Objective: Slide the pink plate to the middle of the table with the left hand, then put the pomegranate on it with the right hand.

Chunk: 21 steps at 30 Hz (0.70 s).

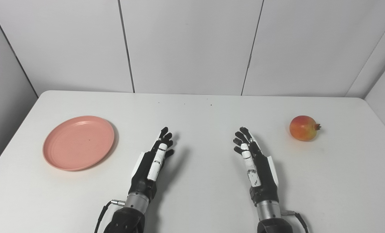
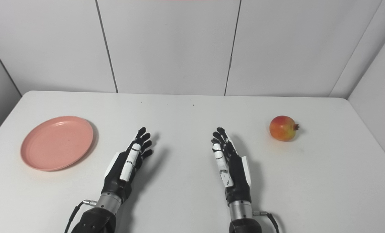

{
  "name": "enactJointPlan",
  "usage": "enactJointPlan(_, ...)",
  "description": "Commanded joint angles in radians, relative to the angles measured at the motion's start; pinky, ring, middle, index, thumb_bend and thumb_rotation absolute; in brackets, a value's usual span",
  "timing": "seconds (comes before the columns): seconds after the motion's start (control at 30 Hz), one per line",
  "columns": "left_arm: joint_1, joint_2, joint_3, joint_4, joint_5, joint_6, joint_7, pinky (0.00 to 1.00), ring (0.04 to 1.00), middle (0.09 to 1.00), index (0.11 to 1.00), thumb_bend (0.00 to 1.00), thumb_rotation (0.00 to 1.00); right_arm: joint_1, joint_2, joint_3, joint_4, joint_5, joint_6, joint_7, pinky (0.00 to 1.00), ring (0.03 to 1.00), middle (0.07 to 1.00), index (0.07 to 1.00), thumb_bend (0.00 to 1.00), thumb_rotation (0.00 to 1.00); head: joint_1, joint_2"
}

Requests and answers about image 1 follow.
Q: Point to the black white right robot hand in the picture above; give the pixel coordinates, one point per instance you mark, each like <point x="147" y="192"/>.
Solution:
<point x="265" y="176"/>

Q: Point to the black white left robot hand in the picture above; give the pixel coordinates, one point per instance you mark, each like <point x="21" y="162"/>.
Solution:
<point x="144" y="171"/>

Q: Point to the red yellow pomegranate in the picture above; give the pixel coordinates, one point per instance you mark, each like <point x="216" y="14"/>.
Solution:
<point x="302" y="128"/>

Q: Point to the pink round plate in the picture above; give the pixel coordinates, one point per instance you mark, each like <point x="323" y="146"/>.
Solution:
<point x="79" y="142"/>

